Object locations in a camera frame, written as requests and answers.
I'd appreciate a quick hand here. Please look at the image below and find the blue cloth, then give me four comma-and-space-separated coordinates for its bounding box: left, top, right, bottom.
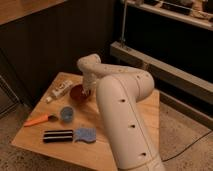
74, 127, 96, 143

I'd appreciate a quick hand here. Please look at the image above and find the black floor cable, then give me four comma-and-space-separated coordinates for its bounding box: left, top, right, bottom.
161, 129, 213, 163

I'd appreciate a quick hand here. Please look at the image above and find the orange handled tool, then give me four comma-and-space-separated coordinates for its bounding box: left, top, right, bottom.
24, 114, 58, 127

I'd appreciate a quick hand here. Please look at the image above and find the metal shelf rack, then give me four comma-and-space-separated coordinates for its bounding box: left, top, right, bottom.
110, 0, 213, 129

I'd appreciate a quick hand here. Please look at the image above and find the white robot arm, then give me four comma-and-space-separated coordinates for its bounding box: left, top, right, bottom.
77, 54, 165, 171

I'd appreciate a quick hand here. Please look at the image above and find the black striped box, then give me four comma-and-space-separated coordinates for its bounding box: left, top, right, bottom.
43, 130, 73, 143

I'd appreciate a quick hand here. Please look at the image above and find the small white block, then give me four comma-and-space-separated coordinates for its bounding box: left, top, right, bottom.
46, 97, 52, 103

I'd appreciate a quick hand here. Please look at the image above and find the white tube package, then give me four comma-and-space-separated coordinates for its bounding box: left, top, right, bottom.
52, 80, 73, 98

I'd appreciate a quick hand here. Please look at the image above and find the red ceramic bowl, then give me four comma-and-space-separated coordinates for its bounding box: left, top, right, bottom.
70, 84, 90, 101

